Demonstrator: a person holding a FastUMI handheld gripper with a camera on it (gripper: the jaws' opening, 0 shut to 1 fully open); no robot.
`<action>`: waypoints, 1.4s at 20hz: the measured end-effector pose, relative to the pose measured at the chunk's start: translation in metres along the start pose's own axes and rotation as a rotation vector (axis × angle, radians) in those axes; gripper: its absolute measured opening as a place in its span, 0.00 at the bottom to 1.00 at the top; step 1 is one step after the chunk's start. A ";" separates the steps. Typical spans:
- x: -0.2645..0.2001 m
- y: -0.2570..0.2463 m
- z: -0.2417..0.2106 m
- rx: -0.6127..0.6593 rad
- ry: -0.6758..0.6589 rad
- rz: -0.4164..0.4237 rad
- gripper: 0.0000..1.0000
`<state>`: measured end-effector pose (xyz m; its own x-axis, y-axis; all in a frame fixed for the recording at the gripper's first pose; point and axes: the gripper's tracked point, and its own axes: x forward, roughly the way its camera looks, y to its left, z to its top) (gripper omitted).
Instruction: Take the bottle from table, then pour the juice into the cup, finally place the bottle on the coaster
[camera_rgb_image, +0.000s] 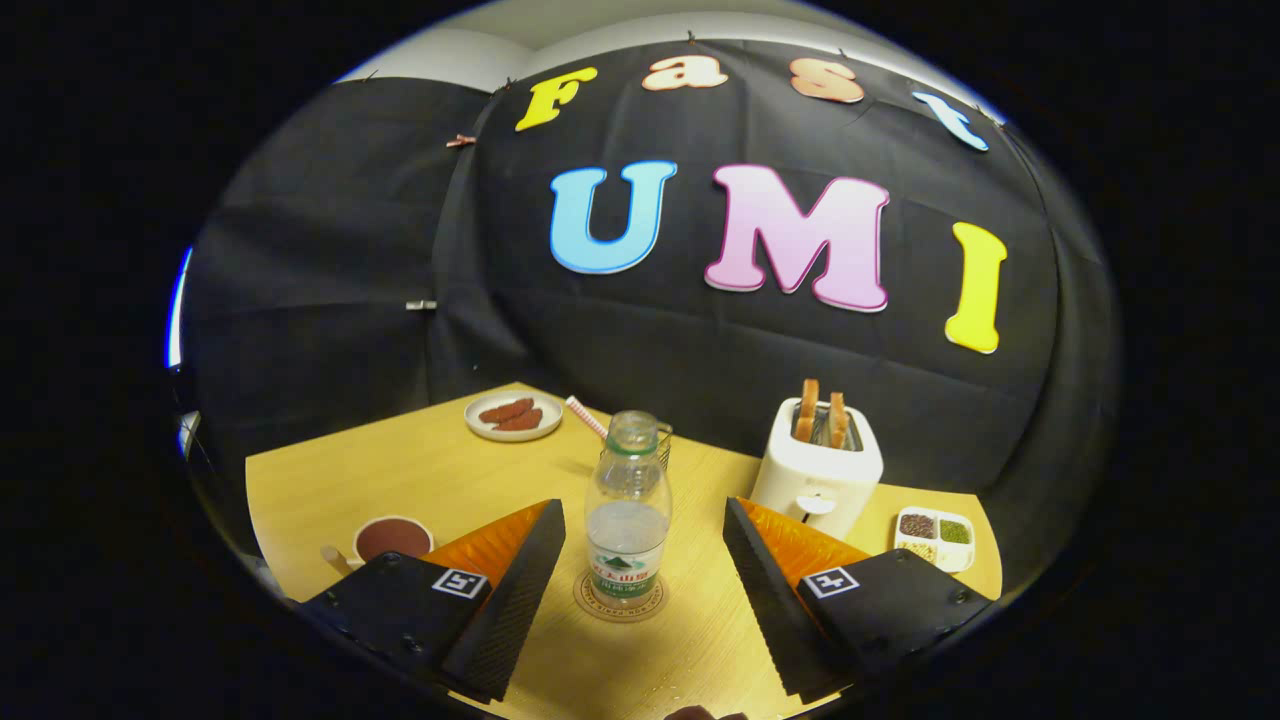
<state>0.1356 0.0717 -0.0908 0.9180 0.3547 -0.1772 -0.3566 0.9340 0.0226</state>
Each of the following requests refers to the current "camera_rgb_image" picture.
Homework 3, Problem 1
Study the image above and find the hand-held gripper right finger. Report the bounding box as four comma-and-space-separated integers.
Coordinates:
722, 497, 996, 704

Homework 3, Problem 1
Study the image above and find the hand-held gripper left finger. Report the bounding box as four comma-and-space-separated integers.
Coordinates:
295, 499, 567, 704

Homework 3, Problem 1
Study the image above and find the round cork coaster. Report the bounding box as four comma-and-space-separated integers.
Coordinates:
573, 568, 669, 623

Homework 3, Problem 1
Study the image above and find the beige cup with wooden handle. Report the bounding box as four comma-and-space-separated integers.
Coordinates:
320, 515, 436, 573

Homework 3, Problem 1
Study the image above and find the clear plastic bottle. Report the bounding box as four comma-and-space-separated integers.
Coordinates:
584, 410, 673, 608

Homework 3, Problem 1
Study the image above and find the white toaster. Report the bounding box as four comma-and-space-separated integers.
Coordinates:
750, 398, 885, 542

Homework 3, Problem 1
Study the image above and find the wooden table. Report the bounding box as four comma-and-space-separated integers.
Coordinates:
245, 381, 1004, 720

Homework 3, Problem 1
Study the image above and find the white round plate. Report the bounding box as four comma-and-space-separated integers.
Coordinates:
464, 390, 564, 443

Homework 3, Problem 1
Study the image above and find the white divided bean dish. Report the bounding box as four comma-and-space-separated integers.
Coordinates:
893, 506, 976, 574

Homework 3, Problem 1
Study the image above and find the striped paper straw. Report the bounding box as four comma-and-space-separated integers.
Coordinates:
565, 395, 609, 441

